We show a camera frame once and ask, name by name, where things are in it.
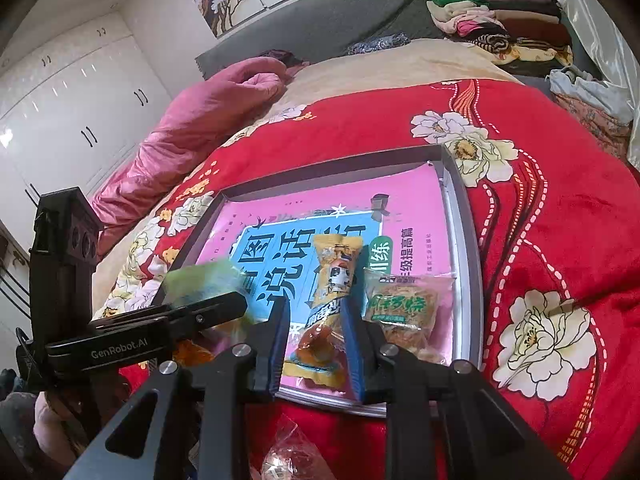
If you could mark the yellow snack packet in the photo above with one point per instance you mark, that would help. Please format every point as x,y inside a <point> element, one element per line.
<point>332,280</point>

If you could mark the grey headboard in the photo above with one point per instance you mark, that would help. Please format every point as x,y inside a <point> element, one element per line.
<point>325,25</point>

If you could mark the floral patterned cloth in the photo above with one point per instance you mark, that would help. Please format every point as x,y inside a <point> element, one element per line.
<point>600,127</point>

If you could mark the blue patterned pillow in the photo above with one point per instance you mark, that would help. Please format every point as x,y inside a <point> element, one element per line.
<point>377,45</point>

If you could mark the pink quilt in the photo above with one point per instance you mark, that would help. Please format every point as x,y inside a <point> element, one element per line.
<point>200,115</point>

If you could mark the dark shallow tray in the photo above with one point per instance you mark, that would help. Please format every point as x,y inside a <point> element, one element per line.
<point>465,260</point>

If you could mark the person's left hand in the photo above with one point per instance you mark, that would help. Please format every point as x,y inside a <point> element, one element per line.
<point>55,425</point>

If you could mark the pale blue clothes heap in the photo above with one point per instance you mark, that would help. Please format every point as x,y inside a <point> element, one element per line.
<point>590,90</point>

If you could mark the pink book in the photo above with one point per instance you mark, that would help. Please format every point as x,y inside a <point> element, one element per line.
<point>415,200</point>

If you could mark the white satin curtain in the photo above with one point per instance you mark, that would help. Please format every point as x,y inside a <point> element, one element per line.
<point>600,20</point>

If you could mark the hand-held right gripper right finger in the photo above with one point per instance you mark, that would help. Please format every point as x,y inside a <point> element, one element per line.
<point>357,355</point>

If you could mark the white wardrobe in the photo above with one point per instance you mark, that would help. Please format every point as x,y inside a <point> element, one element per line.
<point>75,100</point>

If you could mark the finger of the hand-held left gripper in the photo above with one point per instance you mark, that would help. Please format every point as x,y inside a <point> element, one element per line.
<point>210,312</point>

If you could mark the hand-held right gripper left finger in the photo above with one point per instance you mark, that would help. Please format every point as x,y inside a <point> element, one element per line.
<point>277,345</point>

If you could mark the clear snack packet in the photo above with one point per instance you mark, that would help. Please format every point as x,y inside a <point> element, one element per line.
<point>285,455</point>

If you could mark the orange snack packet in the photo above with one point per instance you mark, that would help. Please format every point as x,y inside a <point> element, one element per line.
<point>192,355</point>

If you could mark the clear green label noodle packet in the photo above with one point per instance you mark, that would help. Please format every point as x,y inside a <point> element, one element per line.
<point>405,310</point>

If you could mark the red floral blanket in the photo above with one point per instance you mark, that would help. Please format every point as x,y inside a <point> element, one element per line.
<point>550,210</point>

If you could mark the dark metal frame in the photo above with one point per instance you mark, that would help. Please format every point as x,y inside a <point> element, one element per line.
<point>10,265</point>

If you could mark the stack of folded clothes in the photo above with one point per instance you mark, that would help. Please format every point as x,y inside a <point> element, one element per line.
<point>500,20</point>

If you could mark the pale green snack packet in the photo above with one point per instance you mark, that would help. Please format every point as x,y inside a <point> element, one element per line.
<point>210,282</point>

